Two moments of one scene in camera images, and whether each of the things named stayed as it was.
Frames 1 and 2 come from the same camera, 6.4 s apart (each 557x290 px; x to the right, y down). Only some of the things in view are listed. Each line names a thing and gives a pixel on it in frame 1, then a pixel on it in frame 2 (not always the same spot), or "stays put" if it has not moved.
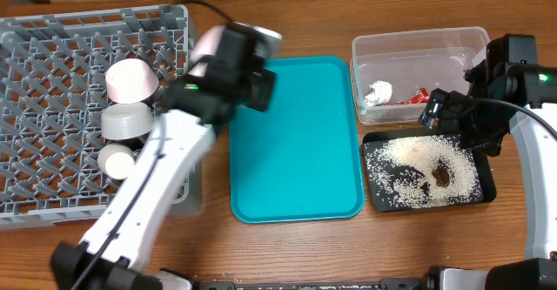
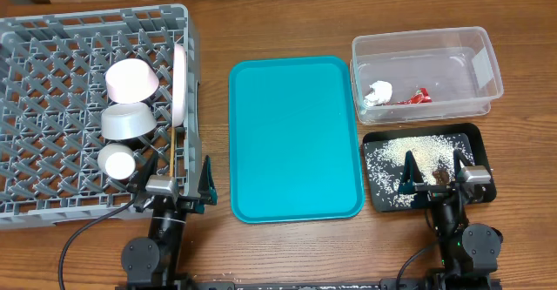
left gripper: (232, 46) → (175, 202)
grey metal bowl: (126, 120) stays put
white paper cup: (116, 160) stays put
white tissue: (381, 93) stays put
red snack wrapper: (422, 97) stays put
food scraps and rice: (428, 171) stays put
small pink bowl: (130, 81) stays put
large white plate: (205, 45) → (179, 85)
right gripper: (449, 104) → (410, 184)
